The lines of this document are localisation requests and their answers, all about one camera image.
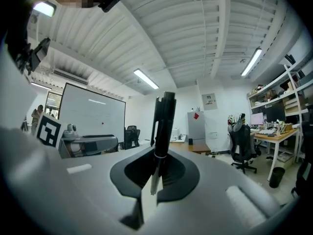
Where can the small black object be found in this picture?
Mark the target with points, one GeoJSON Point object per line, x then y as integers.
{"type": "Point", "coordinates": [190, 141]}

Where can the dark computer monitor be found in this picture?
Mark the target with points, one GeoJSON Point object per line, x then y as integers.
{"type": "Point", "coordinates": [275, 112]}

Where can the rectangular ceiling light panel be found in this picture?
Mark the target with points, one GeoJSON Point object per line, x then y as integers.
{"type": "Point", "coordinates": [44, 8]}

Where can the small round gripper-mounted camera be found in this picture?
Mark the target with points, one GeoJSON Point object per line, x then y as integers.
{"type": "Point", "coordinates": [71, 130]}

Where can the long ceiling tube light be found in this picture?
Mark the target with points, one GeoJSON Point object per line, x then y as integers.
{"type": "Point", "coordinates": [40, 86]}
{"type": "Point", "coordinates": [146, 78]}
{"type": "Point", "coordinates": [251, 61]}

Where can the black pen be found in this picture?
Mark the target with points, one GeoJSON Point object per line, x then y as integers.
{"type": "Point", "coordinates": [165, 131]}

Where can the silver refrigerator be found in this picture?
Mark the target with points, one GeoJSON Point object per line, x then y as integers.
{"type": "Point", "coordinates": [196, 126]}

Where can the wooden desk with white legs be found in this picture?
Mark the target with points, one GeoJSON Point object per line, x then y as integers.
{"type": "Point", "coordinates": [278, 137]}

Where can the large whiteboard on stand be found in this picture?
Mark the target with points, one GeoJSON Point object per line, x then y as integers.
{"type": "Point", "coordinates": [93, 111]}

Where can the patterned clothes on chair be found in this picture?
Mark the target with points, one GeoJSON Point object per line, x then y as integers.
{"type": "Point", "coordinates": [236, 120]}

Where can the black waste bin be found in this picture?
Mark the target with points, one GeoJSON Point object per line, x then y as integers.
{"type": "Point", "coordinates": [277, 177]}

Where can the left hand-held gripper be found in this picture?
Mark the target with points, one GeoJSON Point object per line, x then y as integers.
{"type": "Point", "coordinates": [49, 131]}

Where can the white storage shelf unit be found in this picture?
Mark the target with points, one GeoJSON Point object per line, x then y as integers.
{"type": "Point", "coordinates": [281, 87]}

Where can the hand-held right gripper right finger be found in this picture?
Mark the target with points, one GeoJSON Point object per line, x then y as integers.
{"type": "Point", "coordinates": [207, 192]}

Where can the black office chair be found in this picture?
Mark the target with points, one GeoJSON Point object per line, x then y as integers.
{"type": "Point", "coordinates": [242, 146]}
{"type": "Point", "coordinates": [304, 160]}
{"type": "Point", "coordinates": [132, 137]}

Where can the black head-worn camera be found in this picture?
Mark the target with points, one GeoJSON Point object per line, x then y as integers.
{"type": "Point", "coordinates": [109, 2]}

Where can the black chest-mounted device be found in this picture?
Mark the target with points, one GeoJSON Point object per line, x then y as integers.
{"type": "Point", "coordinates": [38, 54]}

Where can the wall notice panel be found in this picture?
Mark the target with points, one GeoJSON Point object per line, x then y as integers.
{"type": "Point", "coordinates": [209, 101]}

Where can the ceiling air conditioner vent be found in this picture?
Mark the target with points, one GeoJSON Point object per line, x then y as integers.
{"type": "Point", "coordinates": [71, 76]}

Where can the lit computer monitor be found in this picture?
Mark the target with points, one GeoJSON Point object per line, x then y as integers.
{"type": "Point", "coordinates": [256, 119]}

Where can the red diamond paper sticker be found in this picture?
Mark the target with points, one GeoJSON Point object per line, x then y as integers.
{"type": "Point", "coordinates": [195, 116]}

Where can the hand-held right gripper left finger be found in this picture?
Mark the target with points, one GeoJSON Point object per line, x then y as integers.
{"type": "Point", "coordinates": [73, 192]}

